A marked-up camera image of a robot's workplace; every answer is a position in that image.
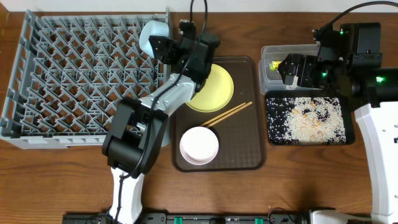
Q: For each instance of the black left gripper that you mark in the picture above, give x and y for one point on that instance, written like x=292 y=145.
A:
x=168 y=50

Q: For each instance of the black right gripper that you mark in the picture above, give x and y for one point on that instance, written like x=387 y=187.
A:
x=308 y=63

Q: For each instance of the light blue bowl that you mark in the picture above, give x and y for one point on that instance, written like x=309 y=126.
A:
x=152 y=28

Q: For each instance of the green snack wrapper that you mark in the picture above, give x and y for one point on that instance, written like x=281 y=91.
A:
x=273 y=66

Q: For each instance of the yellow round plate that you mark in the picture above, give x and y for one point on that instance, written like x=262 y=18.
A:
x=216 y=93

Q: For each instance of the wooden chopstick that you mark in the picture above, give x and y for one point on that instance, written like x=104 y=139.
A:
x=222 y=115
x=228 y=115

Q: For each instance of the pink white bowl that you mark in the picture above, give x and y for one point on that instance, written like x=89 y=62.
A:
x=199 y=145

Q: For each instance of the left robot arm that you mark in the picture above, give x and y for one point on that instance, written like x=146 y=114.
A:
x=138 y=127

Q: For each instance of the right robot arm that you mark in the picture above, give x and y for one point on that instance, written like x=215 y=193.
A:
x=349 y=64

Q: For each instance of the clear plastic waste bin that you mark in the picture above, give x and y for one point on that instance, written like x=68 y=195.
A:
x=271 y=80

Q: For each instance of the black waste tray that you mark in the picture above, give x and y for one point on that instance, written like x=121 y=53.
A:
x=270 y=118

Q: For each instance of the spilled rice pile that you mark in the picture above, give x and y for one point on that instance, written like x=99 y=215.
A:
x=311 y=121

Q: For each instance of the brown serving tray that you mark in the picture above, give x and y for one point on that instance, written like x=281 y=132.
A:
x=241 y=136

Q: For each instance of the grey plastic dish rack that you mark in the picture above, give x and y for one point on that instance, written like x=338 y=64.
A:
x=69 y=75

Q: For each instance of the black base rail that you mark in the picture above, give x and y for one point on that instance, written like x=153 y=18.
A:
x=162 y=218

